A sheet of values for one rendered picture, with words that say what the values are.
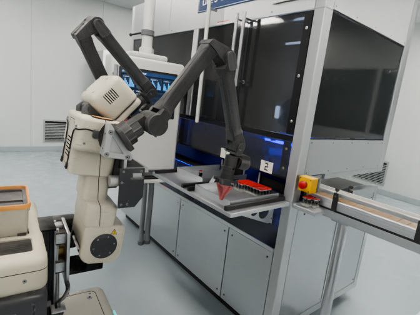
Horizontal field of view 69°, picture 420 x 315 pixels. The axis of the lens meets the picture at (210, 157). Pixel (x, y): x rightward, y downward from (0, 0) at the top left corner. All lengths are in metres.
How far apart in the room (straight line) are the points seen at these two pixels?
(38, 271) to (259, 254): 1.13
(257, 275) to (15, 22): 5.75
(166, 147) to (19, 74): 4.60
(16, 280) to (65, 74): 5.68
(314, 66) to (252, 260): 1.09
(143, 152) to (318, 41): 1.28
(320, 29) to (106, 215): 1.22
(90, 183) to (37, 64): 5.35
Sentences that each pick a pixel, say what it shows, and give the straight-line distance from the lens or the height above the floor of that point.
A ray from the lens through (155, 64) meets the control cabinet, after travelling 2.12.
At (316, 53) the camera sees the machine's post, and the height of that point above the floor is 1.60.
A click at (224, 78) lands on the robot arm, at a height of 1.43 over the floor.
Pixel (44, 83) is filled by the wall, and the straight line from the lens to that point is 6.53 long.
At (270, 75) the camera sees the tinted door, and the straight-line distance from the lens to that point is 1.71.
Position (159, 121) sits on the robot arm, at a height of 1.25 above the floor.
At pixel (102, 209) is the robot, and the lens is 1.26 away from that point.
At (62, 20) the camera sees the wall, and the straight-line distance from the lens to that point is 6.67.
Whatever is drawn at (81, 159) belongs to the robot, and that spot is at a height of 1.07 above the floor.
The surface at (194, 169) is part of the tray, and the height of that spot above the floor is 0.90.
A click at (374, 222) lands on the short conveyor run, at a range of 1.53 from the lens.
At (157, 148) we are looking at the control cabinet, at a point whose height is 0.96.
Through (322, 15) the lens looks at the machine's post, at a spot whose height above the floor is 1.76.
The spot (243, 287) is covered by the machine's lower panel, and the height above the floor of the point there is 0.27.
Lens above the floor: 1.34
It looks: 11 degrees down
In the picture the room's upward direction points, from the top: 7 degrees clockwise
